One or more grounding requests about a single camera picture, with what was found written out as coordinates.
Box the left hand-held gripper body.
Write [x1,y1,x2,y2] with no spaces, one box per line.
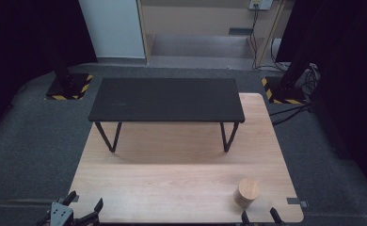
[35,202,100,226]

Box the wooden cylinder block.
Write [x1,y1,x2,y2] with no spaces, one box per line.
[232,178,262,210]

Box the black stand base striped tape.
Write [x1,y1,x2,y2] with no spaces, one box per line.
[44,73,94,102]
[261,75,308,105]

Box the black low shelf table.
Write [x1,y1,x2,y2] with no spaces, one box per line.
[88,77,247,153]

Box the black curtain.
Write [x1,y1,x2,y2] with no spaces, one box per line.
[275,0,367,199]
[0,0,99,142]

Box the white panel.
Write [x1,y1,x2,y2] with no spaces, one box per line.
[77,0,147,60]

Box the grey bar on cabinet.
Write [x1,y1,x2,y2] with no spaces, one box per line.
[228,27,254,36]

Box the wooden cabinet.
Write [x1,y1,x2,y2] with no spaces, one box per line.
[136,0,289,71]

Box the white power strip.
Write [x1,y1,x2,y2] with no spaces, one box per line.
[247,0,275,11]

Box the black cable on floor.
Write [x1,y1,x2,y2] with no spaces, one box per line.
[268,102,315,127]

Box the black metal stand post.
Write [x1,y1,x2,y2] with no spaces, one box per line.
[279,0,333,91]
[48,37,76,92]

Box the cable bundle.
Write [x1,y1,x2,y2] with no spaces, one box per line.
[297,62,322,102]

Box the black power cable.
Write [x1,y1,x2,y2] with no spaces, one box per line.
[248,8,261,70]

